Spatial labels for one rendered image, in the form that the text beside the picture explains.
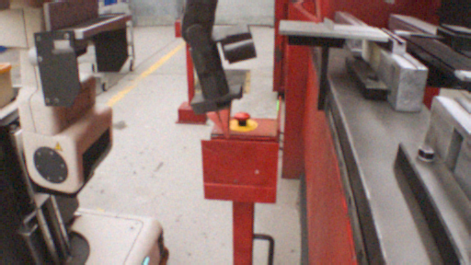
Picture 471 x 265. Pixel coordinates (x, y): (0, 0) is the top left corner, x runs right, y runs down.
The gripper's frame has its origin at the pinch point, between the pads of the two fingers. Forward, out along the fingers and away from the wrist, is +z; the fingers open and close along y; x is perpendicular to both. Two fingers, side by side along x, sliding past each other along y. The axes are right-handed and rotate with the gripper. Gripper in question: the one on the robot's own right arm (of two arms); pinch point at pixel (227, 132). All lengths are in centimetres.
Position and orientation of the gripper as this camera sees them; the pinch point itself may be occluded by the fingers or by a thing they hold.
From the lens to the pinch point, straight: 76.6
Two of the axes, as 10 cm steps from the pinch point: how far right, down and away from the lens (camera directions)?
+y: 9.6, -1.8, -1.9
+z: 2.4, 8.9, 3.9
